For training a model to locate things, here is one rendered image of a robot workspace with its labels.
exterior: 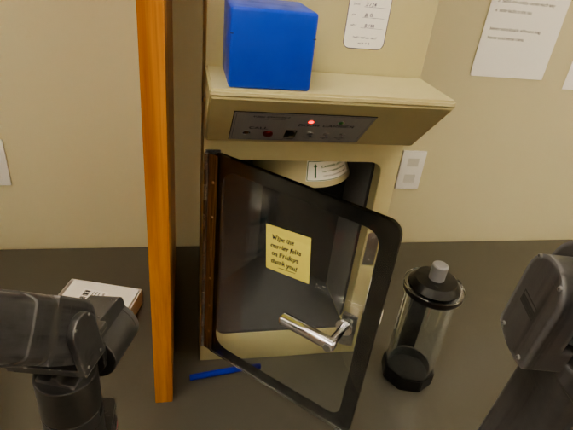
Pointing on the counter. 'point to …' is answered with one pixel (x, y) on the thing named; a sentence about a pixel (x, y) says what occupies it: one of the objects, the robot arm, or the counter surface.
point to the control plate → (249, 119)
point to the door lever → (316, 331)
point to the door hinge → (205, 228)
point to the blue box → (269, 44)
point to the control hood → (333, 104)
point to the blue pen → (214, 373)
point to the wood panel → (159, 179)
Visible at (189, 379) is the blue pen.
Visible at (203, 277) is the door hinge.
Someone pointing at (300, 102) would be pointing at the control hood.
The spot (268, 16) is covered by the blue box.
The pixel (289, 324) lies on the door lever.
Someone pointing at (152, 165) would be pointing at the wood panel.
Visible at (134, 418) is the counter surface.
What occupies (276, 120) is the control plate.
